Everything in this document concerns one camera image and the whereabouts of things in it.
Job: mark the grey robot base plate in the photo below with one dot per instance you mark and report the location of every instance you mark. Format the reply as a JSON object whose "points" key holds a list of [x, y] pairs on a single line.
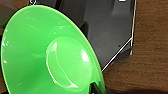
{"points": [[106, 26]]}

